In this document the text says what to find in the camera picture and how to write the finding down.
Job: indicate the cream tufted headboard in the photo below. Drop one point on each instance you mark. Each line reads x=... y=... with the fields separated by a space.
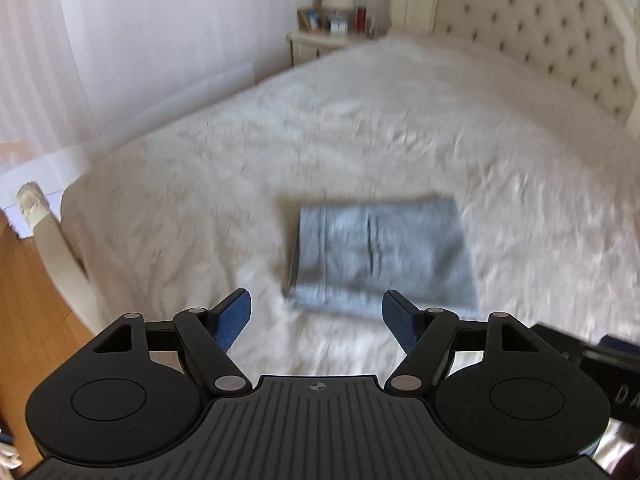
x=540 y=15

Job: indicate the light blue pants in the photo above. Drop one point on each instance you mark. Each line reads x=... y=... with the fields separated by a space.
x=380 y=255

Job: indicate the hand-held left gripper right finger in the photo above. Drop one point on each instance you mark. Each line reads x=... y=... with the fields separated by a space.
x=400 y=317

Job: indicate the white bed cover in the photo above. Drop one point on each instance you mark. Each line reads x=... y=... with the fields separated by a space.
x=200 y=170

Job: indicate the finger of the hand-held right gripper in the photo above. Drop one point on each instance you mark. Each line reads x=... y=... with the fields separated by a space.
x=555 y=345

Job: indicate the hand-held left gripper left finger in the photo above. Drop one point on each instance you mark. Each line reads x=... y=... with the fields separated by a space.
x=232 y=317

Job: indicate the cream bed footboard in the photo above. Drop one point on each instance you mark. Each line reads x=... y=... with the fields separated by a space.
x=55 y=255

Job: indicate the red book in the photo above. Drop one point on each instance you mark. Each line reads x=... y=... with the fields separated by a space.
x=361 y=20

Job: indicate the cream nightstand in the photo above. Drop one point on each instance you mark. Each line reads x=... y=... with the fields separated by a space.
x=320 y=47

